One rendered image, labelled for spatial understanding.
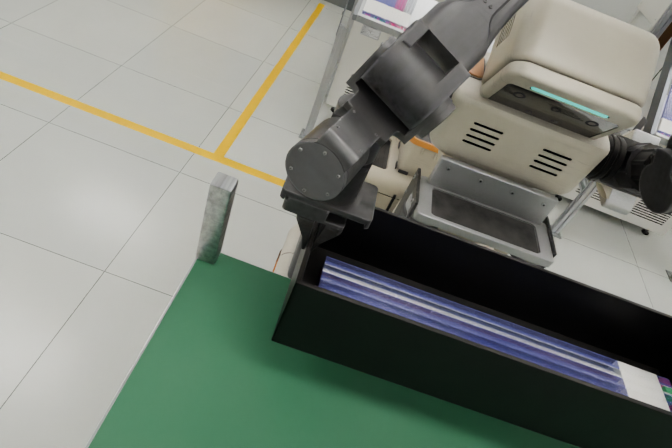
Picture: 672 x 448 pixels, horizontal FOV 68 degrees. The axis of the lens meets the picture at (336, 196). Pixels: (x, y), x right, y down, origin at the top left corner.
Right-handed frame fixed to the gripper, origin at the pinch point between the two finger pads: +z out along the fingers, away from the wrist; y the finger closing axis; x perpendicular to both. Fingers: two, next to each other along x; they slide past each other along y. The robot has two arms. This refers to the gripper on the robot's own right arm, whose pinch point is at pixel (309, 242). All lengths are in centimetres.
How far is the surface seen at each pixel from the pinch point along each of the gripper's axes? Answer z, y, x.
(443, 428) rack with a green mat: 15.6, 25.3, -8.1
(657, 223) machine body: 91, 198, 207
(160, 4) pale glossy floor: 105, -130, 266
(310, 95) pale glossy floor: 105, -18, 226
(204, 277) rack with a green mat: 15.6, -11.6, 2.1
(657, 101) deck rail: 22, 136, 189
